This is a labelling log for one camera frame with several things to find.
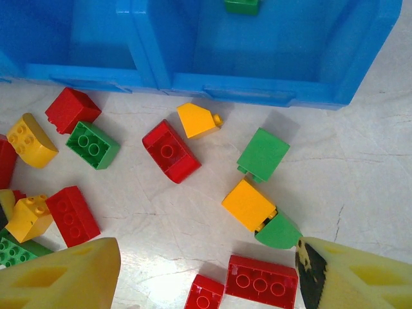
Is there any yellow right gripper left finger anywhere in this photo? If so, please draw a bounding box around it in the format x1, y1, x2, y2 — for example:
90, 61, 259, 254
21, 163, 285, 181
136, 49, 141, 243
0, 237, 122, 309

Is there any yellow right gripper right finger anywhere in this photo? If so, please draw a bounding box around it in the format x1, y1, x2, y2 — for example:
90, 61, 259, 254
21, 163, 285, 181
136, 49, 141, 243
295, 236, 412, 309

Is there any yellow square lego brick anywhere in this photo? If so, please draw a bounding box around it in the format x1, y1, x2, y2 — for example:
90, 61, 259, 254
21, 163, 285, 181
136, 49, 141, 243
5, 194, 54, 244
221, 178, 278, 233

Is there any yellow curved lego brick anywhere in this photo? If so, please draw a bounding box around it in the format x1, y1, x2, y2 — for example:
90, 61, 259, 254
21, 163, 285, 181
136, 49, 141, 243
6, 112, 59, 169

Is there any green curved lego brick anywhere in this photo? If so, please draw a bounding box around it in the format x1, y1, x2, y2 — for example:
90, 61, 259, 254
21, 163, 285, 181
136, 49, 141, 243
254, 209, 304, 251

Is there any green square lego brick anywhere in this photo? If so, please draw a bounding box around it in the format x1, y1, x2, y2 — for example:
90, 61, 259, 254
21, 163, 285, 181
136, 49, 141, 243
236, 127, 291, 185
65, 120, 122, 171

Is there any green long lego brick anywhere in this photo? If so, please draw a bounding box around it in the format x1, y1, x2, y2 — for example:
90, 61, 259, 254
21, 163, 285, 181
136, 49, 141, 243
0, 227, 55, 268

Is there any red long lego brick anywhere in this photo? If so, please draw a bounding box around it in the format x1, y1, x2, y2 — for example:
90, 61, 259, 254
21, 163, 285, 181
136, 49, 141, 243
45, 185, 102, 248
224, 254, 299, 309

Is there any red square lego brick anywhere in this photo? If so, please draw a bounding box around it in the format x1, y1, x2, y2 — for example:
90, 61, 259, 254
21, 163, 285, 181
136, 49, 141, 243
44, 86, 102, 135

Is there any red small lego brick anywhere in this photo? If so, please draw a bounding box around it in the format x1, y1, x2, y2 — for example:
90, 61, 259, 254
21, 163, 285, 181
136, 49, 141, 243
183, 274, 225, 309

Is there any red curved lego brick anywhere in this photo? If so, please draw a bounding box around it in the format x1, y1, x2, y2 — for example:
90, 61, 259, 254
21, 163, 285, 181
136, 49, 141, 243
142, 118, 202, 185

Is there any yellow sloped lego brick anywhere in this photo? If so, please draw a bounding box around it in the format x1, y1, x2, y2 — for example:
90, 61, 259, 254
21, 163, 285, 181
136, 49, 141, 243
176, 102, 224, 141

